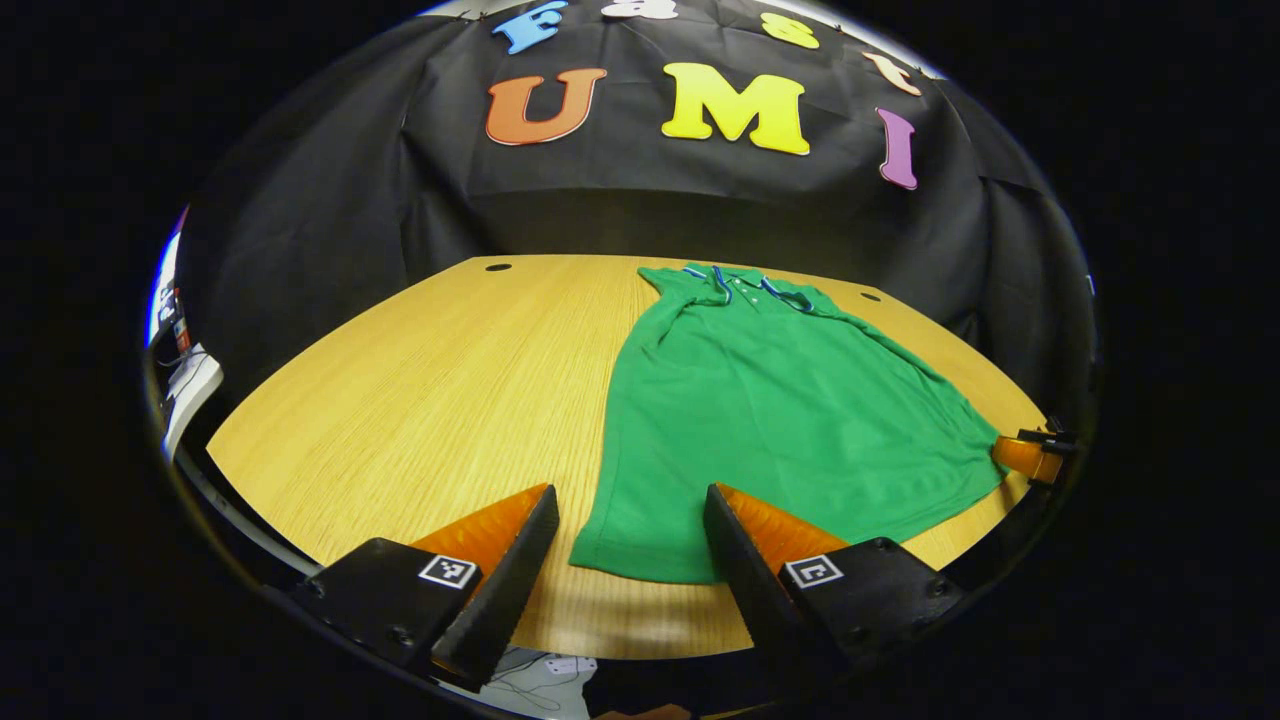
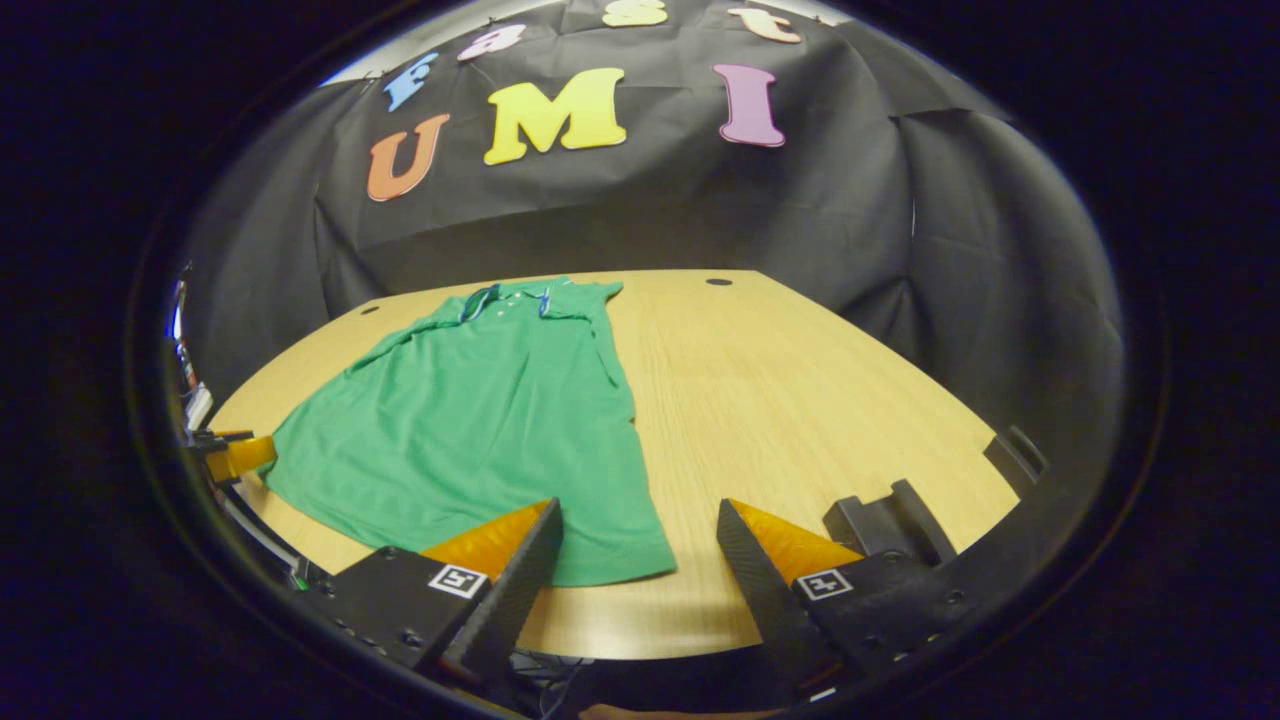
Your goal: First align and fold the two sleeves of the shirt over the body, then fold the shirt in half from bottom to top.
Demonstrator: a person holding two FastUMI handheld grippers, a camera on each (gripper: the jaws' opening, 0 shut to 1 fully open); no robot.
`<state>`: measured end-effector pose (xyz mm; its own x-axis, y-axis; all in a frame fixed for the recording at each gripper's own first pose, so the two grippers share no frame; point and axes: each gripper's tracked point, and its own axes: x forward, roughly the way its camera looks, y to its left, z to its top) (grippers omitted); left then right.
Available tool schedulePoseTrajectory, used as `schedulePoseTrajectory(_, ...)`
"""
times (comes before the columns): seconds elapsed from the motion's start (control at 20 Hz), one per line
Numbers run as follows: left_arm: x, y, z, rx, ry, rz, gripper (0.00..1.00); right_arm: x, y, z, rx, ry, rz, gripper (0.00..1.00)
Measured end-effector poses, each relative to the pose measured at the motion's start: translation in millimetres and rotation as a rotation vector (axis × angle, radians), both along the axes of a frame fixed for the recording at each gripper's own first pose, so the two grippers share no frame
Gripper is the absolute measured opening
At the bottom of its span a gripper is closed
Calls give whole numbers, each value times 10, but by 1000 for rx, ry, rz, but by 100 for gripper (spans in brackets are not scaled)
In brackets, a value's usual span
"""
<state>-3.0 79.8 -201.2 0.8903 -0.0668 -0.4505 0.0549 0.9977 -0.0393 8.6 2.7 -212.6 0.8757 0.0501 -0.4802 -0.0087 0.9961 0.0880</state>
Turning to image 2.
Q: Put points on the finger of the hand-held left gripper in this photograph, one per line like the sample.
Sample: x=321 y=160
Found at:
x=240 y=455

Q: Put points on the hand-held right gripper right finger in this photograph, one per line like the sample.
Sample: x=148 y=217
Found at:
x=770 y=600

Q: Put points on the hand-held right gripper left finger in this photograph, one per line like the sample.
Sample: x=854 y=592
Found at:
x=510 y=590

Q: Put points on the green T-shirt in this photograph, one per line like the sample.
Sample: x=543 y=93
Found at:
x=470 y=430

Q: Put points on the black backdrop cloth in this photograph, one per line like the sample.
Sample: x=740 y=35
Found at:
x=650 y=210

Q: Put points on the black table bracket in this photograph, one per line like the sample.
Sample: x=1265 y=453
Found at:
x=885 y=520
x=1018 y=455

